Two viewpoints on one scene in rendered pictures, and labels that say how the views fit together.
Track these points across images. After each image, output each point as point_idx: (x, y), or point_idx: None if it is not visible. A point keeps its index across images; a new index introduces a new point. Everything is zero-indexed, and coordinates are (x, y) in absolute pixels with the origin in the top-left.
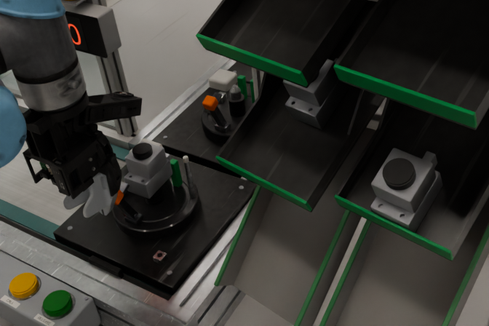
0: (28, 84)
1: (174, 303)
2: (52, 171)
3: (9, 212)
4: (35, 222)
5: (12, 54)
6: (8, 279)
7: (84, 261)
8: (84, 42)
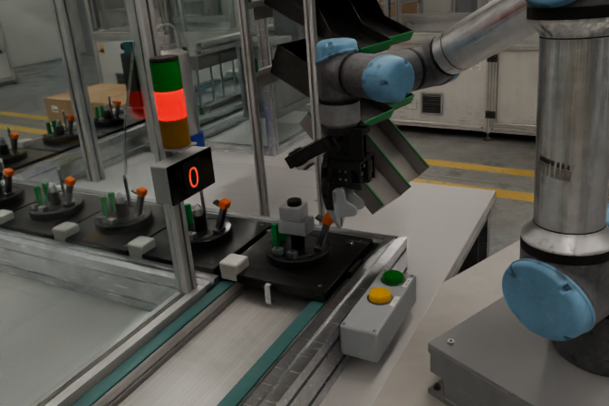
0: (359, 101)
1: (381, 241)
2: (368, 164)
3: (285, 340)
4: (301, 321)
5: None
6: (373, 308)
7: (351, 278)
8: (200, 179)
